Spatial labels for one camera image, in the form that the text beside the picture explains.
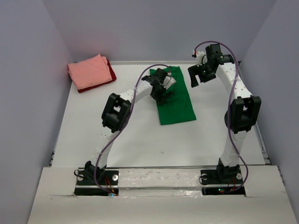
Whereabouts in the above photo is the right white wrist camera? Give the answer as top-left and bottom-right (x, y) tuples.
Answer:
(192, 50), (207, 66)

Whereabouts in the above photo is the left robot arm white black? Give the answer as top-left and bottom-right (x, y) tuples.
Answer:
(82, 64), (176, 185)

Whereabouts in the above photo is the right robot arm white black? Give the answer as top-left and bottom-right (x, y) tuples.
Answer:
(188, 42), (262, 186)

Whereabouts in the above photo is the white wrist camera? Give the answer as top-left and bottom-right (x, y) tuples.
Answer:
(192, 50), (207, 66)
(162, 75), (176, 90)

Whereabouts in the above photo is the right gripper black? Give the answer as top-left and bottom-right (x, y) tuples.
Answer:
(188, 61), (216, 88)

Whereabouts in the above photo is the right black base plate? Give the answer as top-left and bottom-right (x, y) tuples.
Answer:
(199, 169), (246, 196)

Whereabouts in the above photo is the pink folded t shirt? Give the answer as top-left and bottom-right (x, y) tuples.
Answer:
(68, 54), (113, 91)

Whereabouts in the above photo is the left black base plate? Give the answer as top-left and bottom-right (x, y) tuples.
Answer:
(74, 169), (119, 196)

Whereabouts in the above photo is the white cardboard front cover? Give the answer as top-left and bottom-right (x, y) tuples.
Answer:
(28, 166), (297, 224)

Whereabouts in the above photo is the dark red folded t shirt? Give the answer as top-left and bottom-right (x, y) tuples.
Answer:
(77, 60), (117, 93)

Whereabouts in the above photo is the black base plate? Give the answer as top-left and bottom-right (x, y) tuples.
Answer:
(199, 169), (246, 196)
(74, 169), (119, 196)

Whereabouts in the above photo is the green t shirt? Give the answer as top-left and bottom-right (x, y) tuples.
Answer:
(156, 66), (196, 126)

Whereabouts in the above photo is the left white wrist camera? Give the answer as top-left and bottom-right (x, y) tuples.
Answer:
(162, 75), (176, 90)

